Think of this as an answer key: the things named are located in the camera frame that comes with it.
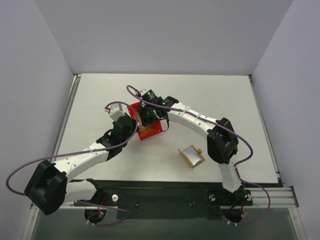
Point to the red plastic bin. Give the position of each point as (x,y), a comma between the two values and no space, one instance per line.
(151,130)

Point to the orange credit card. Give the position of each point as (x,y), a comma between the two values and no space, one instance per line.
(140,125)

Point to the aluminium frame rail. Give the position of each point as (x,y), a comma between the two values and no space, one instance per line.
(275,197)

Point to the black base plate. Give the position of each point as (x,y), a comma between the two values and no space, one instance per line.
(165,200)

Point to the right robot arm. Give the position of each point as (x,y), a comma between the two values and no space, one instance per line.
(221,140)

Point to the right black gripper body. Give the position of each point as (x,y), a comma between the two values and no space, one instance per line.
(146,119)

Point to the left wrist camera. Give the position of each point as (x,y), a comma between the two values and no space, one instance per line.
(115,111)

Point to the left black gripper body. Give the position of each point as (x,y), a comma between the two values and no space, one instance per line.
(131,122)

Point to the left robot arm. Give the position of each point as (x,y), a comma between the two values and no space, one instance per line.
(48,187)

